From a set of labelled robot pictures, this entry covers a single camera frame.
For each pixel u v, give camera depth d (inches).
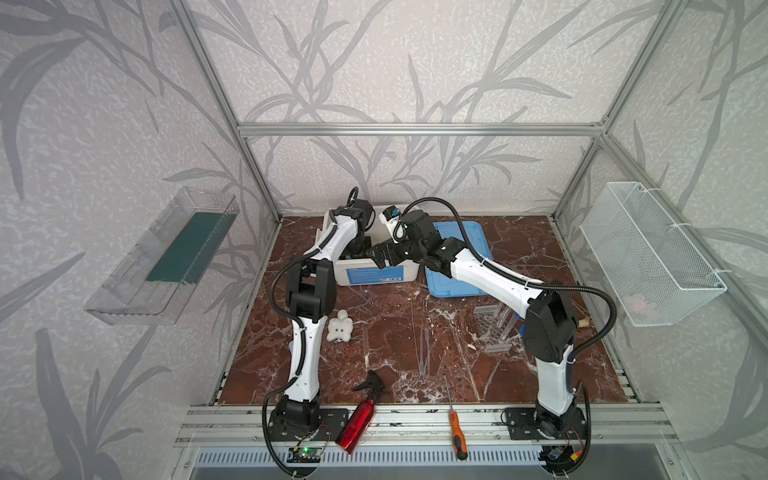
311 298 23.9
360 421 28.4
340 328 34.1
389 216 29.1
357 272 36.6
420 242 25.7
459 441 27.4
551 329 19.5
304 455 28.2
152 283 25.2
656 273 24.7
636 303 28.6
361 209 30.6
